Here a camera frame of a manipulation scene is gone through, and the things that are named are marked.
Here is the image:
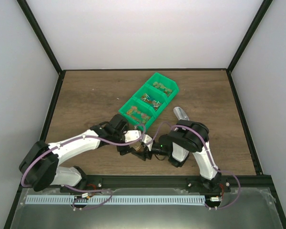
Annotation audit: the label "pile of star gummies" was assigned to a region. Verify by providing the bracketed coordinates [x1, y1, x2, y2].
[126, 106, 151, 125]

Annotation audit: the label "pile of lollipops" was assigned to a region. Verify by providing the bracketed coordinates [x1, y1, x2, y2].
[140, 93, 162, 111]

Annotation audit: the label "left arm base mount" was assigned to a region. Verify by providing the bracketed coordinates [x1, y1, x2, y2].
[60, 178, 102, 194]

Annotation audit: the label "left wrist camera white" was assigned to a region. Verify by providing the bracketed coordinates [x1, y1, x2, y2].
[124, 130, 142, 143]

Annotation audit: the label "metal scoop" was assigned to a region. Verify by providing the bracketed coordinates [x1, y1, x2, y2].
[173, 106, 189, 121]

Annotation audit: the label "pile of popsicle candies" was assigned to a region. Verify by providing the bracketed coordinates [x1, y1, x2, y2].
[153, 82, 173, 97]

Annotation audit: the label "green bin star gummies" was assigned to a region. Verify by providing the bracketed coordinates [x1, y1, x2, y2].
[119, 98, 156, 130]

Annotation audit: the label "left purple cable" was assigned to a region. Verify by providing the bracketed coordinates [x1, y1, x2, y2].
[21, 123, 147, 210]

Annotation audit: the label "green bin popsicle candies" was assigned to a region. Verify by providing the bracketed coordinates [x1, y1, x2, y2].
[146, 73, 179, 103]

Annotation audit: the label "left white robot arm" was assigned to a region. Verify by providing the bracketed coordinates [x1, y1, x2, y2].
[19, 114, 141, 193]

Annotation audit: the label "gold jar lid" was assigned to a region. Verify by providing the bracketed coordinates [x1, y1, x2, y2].
[132, 142, 144, 151]

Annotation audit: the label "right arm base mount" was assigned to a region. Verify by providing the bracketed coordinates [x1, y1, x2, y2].
[186, 176, 231, 195]

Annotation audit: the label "black aluminium frame rail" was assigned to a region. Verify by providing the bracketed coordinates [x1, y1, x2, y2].
[19, 175, 272, 191]

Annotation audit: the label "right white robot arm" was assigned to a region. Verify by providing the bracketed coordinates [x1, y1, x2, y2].
[132, 120, 221, 192]

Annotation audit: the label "light blue cable duct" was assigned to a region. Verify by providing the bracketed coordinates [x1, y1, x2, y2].
[25, 195, 205, 206]

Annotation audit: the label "green bin lollipops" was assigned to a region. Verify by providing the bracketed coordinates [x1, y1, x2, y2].
[133, 84, 168, 116]

